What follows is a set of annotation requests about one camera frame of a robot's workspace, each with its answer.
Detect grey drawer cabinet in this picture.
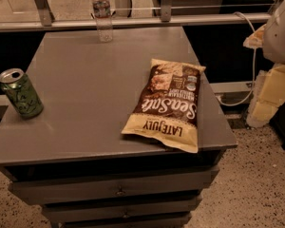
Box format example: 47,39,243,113
0,28,237,228

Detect green soda can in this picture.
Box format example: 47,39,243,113
0,68,44,119

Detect metal railing frame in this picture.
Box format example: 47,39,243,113
0,0,283,32

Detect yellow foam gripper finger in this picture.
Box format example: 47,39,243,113
246,64,285,127

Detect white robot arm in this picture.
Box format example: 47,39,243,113
243,0,285,127

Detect white cable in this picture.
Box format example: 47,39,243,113
217,11,258,107

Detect clear plastic water bottle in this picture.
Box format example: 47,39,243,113
92,0,113,42

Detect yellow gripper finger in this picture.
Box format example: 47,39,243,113
243,25,265,49

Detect sea salt chips bag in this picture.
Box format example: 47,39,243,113
122,59,205,153

